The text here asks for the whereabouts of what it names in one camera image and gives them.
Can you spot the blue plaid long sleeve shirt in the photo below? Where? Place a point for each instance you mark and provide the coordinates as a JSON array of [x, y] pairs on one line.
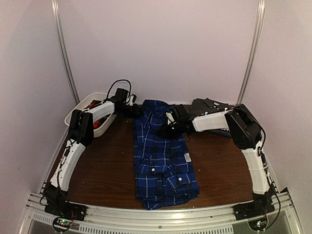
[[163, 169]]

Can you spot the blue checked folded shirt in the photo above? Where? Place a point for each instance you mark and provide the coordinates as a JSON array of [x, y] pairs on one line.
[[224, 132]]

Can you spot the right circuit board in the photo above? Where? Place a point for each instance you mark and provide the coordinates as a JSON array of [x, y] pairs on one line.
[[258, 225]]

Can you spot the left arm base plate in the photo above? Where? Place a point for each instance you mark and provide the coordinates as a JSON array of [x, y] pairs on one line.
[[60, 207]]

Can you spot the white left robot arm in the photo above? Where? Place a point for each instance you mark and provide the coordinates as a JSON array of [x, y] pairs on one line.
[[80, 136]]

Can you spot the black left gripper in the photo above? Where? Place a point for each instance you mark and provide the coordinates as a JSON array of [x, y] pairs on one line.
[[135, 113]]

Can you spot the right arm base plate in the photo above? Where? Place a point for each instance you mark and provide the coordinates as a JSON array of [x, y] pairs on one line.
[[251, 209]]

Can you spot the red black plaid shirt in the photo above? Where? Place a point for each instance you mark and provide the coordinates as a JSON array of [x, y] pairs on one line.
[[95, 122]]

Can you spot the aluminium corner post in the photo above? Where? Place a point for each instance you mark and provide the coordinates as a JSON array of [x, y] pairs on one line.
[[63, 50], [259, 20]]

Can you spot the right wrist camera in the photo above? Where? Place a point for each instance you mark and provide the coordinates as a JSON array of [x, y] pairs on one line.
[[176, 113]]

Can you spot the aluminium corner post right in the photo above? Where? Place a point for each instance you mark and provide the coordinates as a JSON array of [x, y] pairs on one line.
[[259, 20]]

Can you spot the aluminium corner post left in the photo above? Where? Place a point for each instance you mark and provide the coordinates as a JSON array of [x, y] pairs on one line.
[[63, 50]]

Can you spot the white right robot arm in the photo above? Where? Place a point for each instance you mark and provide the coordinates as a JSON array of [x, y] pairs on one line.
[[247, 135]]

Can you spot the dark grey striped folded shirt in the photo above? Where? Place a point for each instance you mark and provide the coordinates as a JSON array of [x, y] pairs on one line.
[[201, 106]]

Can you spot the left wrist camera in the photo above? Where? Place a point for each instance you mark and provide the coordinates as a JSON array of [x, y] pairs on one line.
[[124, 96]]

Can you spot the left circuit board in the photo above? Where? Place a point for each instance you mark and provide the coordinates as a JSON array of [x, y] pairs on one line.
[[61, 224]]

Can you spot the white plastic basket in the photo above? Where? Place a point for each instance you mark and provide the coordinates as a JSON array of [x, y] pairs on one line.
[[84, 103]]

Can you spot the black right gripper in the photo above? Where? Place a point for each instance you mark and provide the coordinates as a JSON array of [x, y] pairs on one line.
[[166, 134]]

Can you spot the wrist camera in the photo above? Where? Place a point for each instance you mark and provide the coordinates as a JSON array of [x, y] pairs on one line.
[[176, 113], [124, 96]]

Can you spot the circuit board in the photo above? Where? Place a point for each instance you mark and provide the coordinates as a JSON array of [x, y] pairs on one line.
[[258, 225], [61, 224]]

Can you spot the aluminium front rail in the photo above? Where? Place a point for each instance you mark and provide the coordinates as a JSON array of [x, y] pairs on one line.
[[210, 220]]

